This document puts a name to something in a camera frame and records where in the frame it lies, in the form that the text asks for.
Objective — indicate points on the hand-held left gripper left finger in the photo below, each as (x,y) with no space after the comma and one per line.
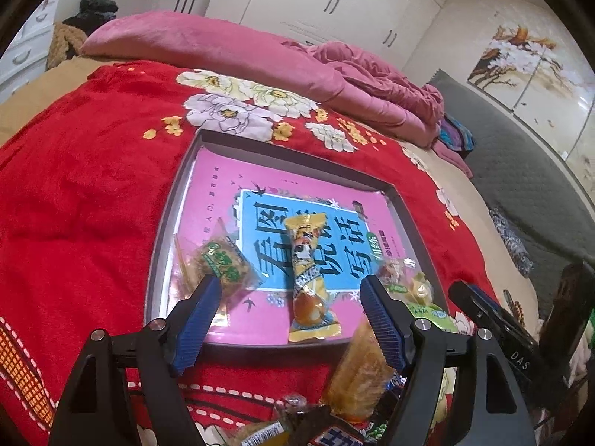
(200,320)

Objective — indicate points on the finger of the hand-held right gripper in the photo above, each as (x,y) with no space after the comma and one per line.
(465,295)
(486,296)

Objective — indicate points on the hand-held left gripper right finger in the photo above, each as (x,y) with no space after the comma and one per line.
(381,323)

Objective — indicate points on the light green snack packet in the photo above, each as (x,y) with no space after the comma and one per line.
(432,313)

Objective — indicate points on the clear yellow cake packet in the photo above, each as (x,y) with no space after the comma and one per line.
(418,288)

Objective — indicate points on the clear round pastry packet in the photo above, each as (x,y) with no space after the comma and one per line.
(393,273)

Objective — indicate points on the orange brown snack packet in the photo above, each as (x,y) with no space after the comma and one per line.
(358,376)

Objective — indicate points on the yellow chicken leg packet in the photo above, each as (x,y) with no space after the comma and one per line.
(304,260)

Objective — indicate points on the grey shallow box tray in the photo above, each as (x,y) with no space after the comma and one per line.
(169,223)

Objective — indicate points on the green cartoon snack packet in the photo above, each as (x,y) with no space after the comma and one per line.
(379,429)

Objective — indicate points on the dark chocolate bar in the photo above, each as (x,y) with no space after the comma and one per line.
(334,434)

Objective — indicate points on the grey patterned cloth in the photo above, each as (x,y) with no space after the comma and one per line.
(509,241)

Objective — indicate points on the pink book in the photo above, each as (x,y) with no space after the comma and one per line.
(209,186)

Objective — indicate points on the grey padded headboard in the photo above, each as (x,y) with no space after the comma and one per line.
(511,162)

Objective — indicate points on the colourful striped cloth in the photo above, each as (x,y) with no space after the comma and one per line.
(458,132)

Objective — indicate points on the red floral blanket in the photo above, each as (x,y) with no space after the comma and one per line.
(93,195)

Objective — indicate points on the crumpled pink quilt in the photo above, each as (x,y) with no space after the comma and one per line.
(372,83)

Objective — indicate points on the pink long pillow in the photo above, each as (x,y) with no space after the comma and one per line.
(186,37)

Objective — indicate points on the white drawer cabinet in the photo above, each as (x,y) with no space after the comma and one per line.
(28,42)

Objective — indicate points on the dark clothes pile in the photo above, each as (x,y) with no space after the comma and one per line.
(93,9)

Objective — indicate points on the floral wall painting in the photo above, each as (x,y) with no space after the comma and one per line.
(511,55)

